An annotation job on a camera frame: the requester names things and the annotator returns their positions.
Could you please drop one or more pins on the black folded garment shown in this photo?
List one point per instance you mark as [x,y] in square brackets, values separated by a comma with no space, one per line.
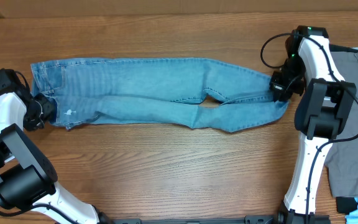
[346,205]

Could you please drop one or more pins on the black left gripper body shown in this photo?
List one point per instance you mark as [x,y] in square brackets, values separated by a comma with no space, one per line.
[41,111]

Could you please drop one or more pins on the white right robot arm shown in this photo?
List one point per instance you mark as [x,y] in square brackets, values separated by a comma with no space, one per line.
[322,113]

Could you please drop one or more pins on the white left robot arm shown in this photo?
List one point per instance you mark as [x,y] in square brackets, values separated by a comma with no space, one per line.
[28,180]

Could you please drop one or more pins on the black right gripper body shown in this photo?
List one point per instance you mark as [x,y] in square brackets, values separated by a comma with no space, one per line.
[282,90]

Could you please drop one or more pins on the light blue denim jeans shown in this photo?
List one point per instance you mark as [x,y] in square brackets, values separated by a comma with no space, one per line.
[194,92]

